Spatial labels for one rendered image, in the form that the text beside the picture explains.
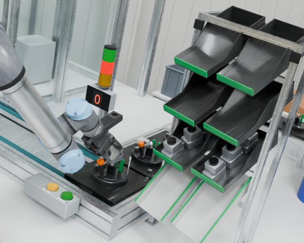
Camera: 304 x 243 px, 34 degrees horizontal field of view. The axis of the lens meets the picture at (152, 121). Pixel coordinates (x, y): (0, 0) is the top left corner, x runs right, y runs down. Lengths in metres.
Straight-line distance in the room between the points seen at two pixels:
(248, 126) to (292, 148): 1.27
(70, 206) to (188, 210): 0.41
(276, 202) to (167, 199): 0.72
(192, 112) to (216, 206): 0.32
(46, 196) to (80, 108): 0.39
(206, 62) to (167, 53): 3.71
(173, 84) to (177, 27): 1.44
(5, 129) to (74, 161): 0.86
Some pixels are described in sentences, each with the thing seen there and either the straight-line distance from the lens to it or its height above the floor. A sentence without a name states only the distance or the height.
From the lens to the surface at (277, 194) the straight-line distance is 2.35.
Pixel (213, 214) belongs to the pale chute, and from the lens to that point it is 1.65.
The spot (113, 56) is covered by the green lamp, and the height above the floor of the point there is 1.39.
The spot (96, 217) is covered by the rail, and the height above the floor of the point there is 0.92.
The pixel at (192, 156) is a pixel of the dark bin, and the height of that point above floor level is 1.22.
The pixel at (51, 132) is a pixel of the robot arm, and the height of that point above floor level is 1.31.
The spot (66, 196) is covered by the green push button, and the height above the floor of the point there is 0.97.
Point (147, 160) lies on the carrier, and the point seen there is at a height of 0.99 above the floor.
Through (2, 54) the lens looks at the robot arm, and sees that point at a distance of 1.26.
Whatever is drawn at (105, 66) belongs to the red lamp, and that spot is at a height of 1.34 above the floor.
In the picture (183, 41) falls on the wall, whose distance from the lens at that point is 5.26.
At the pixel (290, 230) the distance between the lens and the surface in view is 2.12.
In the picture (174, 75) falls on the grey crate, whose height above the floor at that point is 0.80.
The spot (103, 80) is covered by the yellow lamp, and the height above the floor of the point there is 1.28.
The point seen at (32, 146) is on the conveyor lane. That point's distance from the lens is 2.14.
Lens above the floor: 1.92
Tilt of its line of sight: 23 degrees down
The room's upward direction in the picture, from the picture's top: 13 degrees clockwise
